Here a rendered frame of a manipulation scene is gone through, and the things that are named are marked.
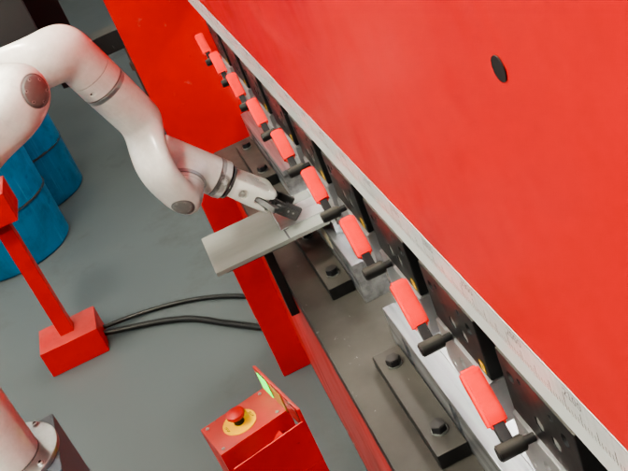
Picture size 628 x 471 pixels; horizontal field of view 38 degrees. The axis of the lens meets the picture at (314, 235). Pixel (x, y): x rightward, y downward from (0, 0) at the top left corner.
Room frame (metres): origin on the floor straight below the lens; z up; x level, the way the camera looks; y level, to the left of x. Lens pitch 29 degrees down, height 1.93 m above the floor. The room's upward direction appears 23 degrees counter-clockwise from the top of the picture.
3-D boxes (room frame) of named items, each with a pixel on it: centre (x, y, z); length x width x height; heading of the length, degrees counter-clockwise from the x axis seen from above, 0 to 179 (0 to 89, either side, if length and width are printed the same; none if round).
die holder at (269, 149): (2.36, 0.01, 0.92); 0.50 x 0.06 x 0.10; 6
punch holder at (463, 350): (0.84, -0.15, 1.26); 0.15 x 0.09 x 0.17; 6
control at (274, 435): (1.44, 0.26, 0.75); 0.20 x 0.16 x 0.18; 19
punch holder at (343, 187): (1.24, -0.11, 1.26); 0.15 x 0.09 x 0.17; 6
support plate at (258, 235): (1.80, 0.10, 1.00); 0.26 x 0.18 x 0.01; 96
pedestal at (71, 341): (3.35, 1.09, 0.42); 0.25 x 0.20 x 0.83; 96
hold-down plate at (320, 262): (1.77, 0.00, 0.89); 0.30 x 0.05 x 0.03; 6
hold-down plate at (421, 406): (1.21, -0.05, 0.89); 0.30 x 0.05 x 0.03; 6
